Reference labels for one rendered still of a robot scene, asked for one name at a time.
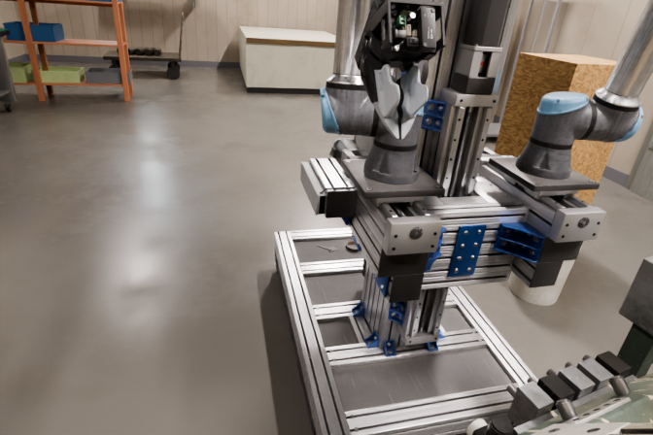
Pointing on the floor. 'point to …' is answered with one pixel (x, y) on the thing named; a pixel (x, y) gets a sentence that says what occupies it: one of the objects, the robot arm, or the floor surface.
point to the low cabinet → (286, 59)
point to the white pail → (544, 296)
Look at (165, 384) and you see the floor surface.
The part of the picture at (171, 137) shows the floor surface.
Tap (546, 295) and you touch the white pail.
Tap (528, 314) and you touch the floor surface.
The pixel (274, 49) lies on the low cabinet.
